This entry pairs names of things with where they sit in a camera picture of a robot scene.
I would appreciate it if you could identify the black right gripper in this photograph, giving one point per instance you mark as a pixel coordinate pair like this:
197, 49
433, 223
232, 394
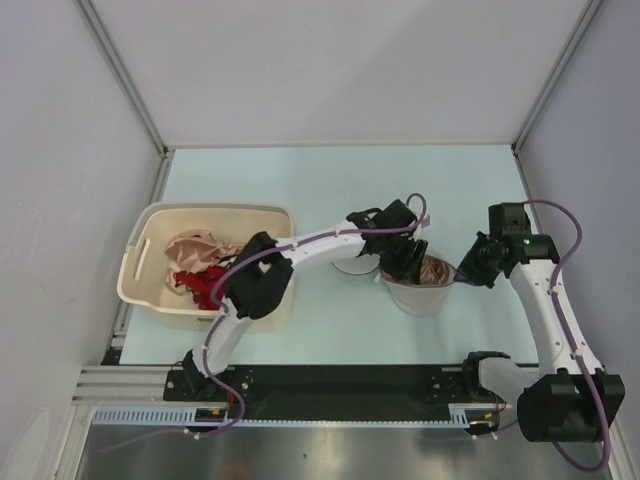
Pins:
469, 273

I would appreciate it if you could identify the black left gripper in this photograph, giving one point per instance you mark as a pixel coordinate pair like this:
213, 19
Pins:
407, 267

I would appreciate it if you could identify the pink bra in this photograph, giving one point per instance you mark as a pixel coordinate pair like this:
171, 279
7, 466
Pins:
434, 272

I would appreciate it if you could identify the white mesh laundry bag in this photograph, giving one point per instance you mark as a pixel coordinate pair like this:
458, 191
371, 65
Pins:
414, 299

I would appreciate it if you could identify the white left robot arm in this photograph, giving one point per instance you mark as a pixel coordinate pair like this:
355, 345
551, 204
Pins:
257, 280

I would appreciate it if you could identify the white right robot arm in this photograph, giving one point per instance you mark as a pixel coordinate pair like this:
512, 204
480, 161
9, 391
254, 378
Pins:
572, 398

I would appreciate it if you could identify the cream perforated laundry basket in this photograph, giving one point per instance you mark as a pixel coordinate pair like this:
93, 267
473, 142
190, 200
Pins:
145, 268

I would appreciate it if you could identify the red garment in basket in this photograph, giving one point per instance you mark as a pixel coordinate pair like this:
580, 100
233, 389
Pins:
205, 287

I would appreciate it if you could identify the peach garment in basket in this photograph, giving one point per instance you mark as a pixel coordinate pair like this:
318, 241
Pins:
193, 252

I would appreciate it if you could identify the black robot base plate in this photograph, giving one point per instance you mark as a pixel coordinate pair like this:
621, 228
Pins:
336, 393

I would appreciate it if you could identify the aluminium frame rail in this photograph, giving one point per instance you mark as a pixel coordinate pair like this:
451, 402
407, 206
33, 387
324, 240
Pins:
120, 385

